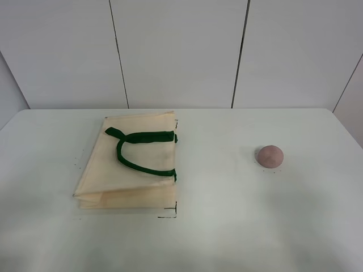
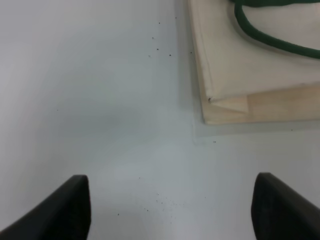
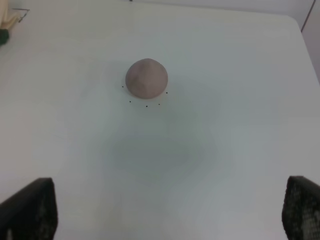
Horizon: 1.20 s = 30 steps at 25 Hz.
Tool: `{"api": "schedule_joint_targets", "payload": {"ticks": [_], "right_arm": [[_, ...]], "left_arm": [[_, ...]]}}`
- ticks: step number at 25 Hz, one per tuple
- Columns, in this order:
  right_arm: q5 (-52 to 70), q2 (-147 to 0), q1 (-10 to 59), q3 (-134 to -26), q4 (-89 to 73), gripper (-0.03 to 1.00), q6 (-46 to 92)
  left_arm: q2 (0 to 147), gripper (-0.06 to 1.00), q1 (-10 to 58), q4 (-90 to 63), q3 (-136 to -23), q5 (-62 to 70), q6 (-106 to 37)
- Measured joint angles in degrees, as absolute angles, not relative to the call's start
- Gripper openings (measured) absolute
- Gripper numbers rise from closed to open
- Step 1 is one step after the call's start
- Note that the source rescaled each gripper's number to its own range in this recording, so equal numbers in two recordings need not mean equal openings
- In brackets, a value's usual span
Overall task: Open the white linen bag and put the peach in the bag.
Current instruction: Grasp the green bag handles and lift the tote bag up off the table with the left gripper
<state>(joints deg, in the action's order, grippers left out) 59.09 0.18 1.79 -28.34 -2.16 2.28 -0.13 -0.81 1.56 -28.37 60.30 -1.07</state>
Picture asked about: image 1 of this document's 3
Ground cream linen bag green handles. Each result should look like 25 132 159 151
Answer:
73 112 178 209

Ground pink peach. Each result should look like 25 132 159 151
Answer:
256 145 284 168

